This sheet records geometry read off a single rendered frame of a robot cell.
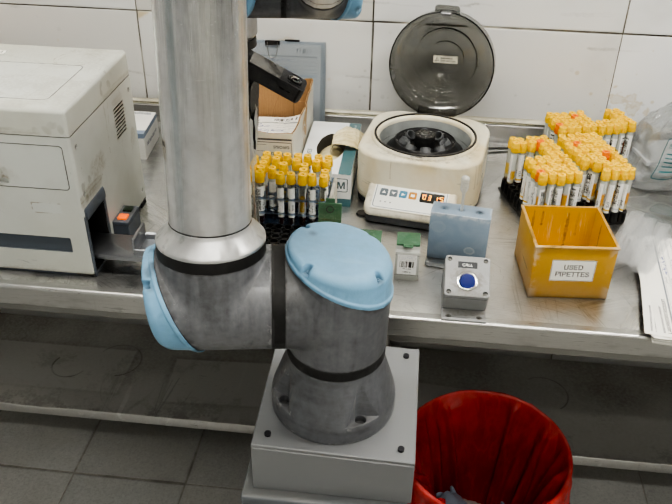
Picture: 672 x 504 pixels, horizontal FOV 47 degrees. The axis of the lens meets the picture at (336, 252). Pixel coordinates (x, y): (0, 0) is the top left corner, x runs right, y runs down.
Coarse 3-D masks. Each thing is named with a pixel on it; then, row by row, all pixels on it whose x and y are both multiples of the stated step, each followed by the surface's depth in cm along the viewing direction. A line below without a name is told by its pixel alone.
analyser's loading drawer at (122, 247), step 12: (144, 228) 131; (96, 240) 132; (108, 240) 132; (120, 240) 132; (132, 240) 127; (144, 240) 132; (96, 252) 129; (108, 252) 129; (120, 252) 129; (132, 252) 129
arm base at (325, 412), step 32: (288, 352) 89; (384, 352) 89; (288, 384) 91; (320, 384) 87; (352, 384) 87; (384, 384) 90; (288, 416) 90; (320, 416) 88; (352, 416) 89; (384, 416) 91
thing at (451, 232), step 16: (432, 208) 131; (448, 208) 131; (464, 208) 131; (480, 208) 131; (432, 224) 131; (448, 224) 130; (464, 224) 129; (480, 224) 129; (432, 240) 133; (448, 240) 132; (464, 240) 131; (480, 240) 130; (432, 256) 134; (480, 256) 132
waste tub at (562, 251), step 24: (528, 216) 133; (552, 216) 133; (576, 216) 133; (600, 216) 130; (528, 240) 127; (552, 240) 136; (576, 240) 135; (600, 240) 130; (528, 264) 126; (552, 264) 123; (576, 264) 123; (600, 264) 123; (528, 288) 126; (552, 288) 126; (576, 288) 126; (600, 288) 125
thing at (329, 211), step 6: (330, 198) 128; (318, 204) 129; (324, 204) 129; (330, 204) 129; (336, 204) 129; (318, 210) 129; (324, 210) 129; (330, 210) 129; (336, 210) 129; (318, 216) 130; (324, 216) 130; (330, 216) 130; (336, 216) 130; (336, 222) 130
